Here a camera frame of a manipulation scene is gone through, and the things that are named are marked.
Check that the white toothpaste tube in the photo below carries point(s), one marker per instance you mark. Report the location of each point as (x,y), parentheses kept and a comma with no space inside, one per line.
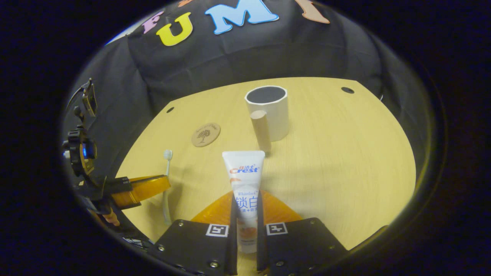
(245,180)

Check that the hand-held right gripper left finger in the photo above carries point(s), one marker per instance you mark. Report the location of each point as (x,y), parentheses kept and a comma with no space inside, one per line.
(233,253)

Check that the white toothbrush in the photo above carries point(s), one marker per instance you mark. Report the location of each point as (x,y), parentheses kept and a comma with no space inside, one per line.
(167,165)

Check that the black backdrop cloth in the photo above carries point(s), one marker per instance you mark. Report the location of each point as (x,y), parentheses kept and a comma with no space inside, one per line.
(230,57)

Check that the round wooden coaster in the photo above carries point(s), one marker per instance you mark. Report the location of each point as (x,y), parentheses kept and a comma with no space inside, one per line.
(206,134)

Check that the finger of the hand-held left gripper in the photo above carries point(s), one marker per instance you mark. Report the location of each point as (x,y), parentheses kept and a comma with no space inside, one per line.
(147,188)

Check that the light wooden desktop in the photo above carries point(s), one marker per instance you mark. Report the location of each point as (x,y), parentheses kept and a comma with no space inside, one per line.
(337,161)

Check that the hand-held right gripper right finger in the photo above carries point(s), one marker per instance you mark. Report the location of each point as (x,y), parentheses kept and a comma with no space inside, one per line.
(261,249)

